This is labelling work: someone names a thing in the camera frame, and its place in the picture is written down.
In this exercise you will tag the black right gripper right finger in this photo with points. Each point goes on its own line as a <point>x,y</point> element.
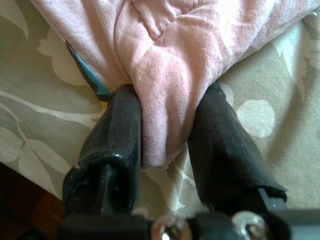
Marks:
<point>225,155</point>

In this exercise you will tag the teal fabric strip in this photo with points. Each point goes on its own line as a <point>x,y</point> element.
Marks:
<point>92,77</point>

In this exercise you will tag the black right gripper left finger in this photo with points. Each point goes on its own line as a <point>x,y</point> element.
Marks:
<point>112,150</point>

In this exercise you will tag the pink cartoon blanket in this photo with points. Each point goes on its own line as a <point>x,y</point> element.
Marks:
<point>175,75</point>

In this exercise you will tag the beige floral bed sheet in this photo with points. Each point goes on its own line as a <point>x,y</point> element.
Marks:
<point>37,120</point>

